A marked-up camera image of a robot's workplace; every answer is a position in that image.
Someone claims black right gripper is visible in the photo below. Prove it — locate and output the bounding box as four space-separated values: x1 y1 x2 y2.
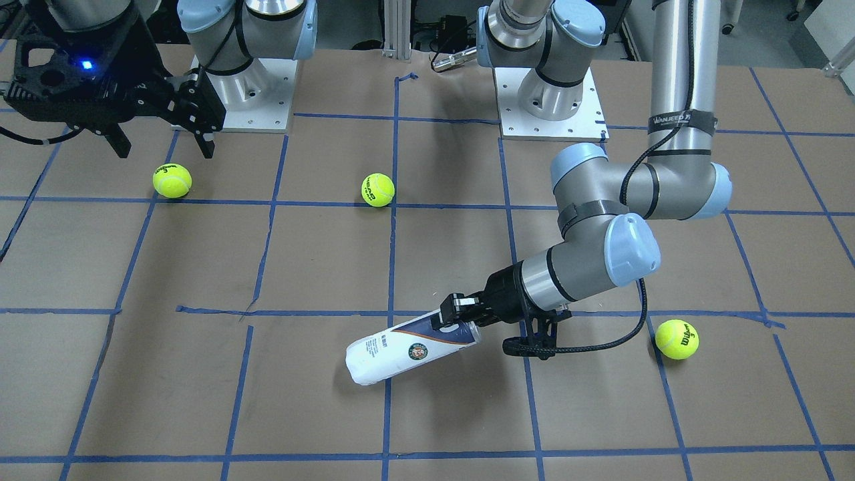
12 13 226 159

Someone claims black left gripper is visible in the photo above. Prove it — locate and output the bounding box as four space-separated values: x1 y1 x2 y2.
438 262 534 329

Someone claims white blue tennis ball can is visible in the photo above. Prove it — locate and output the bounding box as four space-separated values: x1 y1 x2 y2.
345 309 482 385

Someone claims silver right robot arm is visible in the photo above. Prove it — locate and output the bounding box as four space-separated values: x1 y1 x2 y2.
2 1 317 158

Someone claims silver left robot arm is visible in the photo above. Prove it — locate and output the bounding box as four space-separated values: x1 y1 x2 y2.
431 1 733 331

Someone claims tennis ball base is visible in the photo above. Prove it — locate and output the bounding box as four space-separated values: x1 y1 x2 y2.
152 162 192 198
655 319 700 360

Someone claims tennis ball table centre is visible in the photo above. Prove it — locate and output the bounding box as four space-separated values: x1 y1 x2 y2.
361 173 396 208

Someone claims tennis ball near far base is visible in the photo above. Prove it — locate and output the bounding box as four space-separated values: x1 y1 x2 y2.
655 319 700 360

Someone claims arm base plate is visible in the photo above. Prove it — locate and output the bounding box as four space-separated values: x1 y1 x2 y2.
207 54 300 134
494 67 610 143

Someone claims aluminium frame post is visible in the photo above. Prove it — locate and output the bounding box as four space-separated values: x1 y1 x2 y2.
382 0 412 63

